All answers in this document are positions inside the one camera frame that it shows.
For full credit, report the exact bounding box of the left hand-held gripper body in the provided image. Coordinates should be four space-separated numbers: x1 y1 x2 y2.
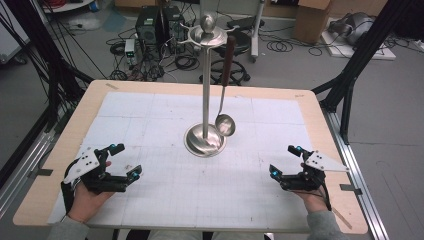
63 145 129 196

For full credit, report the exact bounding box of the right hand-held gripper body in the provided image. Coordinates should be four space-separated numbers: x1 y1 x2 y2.
279 150 350 193

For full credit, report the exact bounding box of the metal utensil stand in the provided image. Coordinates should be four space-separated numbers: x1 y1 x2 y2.
178 13 239 158

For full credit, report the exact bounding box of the wooden-handled metal ladle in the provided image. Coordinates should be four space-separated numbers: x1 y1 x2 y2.
214 34 237 138

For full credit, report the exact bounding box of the person's right hand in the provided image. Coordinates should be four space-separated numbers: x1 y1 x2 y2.
294 185 330 215

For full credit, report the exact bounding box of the person's left hand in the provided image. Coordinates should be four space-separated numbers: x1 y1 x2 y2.
67 160 115 224

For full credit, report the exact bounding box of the black tape piece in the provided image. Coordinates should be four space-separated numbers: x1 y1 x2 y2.
339 182 363 196
27 167 54 178

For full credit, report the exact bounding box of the white grid mat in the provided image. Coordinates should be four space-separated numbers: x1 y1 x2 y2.
47 91 329 234

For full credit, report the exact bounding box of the thin wooden stick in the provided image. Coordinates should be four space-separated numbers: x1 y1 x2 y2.
331 206 353 231

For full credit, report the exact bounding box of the small white power supply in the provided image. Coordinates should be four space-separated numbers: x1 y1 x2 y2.
124 38 137 66

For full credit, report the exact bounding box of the black round stool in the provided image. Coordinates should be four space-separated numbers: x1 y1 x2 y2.
199 30 252 87

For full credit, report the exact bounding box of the white floor board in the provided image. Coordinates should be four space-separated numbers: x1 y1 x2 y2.
320 31 397 61

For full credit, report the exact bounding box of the black computer tower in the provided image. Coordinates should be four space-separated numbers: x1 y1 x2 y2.
134 6 162 62
162 5 186 55

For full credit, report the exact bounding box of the white stand pole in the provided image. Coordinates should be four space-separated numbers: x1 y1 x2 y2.
249 0 267 63

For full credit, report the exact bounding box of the cardboard box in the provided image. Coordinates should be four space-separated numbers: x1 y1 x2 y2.
293 0 335 45

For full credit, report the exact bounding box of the grey bag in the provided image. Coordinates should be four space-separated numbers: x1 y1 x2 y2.
328 12 377 47

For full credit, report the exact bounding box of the white cabinet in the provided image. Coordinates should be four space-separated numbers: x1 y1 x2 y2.
0 0 32 65

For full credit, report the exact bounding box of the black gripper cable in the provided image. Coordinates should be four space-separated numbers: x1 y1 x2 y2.
316 184 333 212

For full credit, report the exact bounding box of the aluminium rail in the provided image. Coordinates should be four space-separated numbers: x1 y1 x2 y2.
0 128 57 218
321 108 390 240

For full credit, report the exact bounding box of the black wrist strap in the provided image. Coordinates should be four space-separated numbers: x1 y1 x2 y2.
60 165 80 215

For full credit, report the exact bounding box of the tangle of floor cables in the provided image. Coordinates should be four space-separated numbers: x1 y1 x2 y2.
105 53 202 82

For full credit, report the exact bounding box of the black metal frame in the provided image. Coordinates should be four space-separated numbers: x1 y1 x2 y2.
3 0 95 133
311 0 415 145

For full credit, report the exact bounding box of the coiled black cable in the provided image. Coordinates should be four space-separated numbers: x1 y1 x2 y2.
266 39 295 54

